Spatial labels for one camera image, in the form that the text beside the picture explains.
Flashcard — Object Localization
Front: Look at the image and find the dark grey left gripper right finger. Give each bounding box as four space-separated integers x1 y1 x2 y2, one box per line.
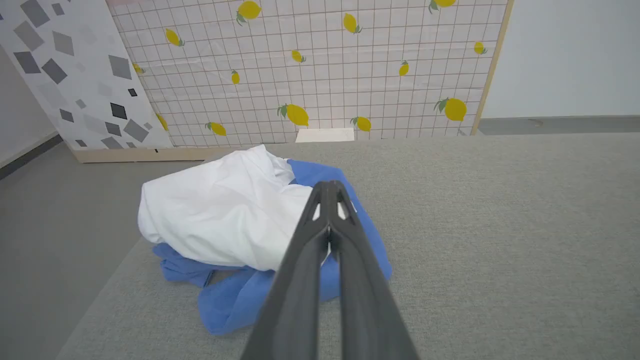
329 180 420 360

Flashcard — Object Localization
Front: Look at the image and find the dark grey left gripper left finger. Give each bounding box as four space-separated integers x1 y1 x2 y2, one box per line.
240 180 331 360

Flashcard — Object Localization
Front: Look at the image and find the white shirt with blue sleeves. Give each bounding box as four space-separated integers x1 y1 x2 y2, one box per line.
137 144 393 336

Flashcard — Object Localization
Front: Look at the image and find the grey fabric sofa cushion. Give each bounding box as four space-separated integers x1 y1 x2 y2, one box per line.
55 132 640 360

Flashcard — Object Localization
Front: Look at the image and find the white rectangular box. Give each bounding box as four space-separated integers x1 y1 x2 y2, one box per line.
296 128 356 144

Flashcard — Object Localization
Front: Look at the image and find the lemon print grid partition panel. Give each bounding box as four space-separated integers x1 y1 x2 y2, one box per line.
72 0 516 164

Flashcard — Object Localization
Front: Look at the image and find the grey terrazzo pattern panel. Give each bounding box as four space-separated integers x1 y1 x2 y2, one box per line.
0 0 174 151

